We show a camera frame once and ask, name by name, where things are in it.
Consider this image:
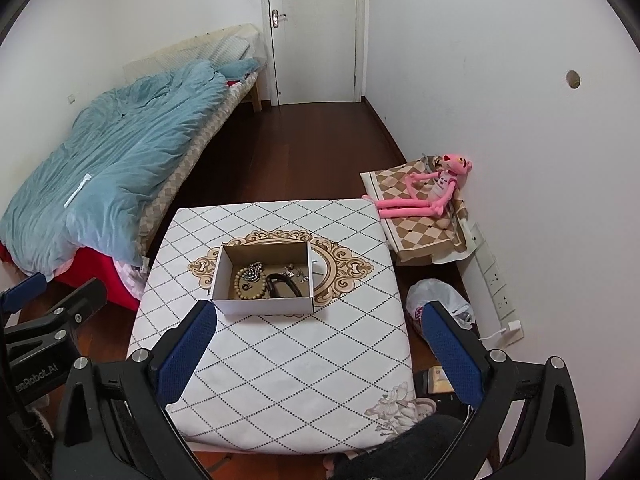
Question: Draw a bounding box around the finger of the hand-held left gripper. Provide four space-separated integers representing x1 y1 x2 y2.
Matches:
0 277 109 361
0 272 49 314

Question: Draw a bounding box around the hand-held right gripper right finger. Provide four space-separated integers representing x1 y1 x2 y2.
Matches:
421 301 587 480

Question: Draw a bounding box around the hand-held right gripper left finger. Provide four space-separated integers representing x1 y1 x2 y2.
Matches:
52 300 217 480

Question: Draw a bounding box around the cardboard box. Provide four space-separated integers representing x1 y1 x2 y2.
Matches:
212 239 316 316

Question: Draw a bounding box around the wooden bead bracelet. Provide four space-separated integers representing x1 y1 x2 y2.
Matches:
230 265 266 301

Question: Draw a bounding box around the black bracelet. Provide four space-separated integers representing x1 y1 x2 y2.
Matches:
264 272 307 300

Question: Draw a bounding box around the small yellow box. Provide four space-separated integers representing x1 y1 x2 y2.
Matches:
424 367 454 396

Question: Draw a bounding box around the red bed sheet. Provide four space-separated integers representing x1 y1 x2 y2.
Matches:
0 244 142 312

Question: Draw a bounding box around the white plastic bag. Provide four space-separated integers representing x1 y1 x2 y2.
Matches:
405 279 475 334

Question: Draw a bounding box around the white power strip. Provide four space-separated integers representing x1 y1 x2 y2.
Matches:
469 222 524 347

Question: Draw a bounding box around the white diamond-pattern tablecloth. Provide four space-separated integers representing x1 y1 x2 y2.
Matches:
127 197 416 456

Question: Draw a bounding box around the brown checked mat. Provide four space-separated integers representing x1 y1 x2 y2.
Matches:
360 157 474 266

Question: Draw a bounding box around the pink plush toy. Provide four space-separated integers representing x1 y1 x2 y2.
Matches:
374 148 474 220

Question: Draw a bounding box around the light blue duvet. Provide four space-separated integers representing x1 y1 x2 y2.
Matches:
0 58 261 279

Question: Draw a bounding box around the bed with checked mattress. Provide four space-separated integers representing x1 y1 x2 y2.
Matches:
0 22 264 312

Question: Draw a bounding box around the striped white pillow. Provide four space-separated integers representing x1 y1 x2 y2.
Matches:
206 34 252 67

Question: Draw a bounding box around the white door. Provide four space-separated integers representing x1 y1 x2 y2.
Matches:
264 0 359 106

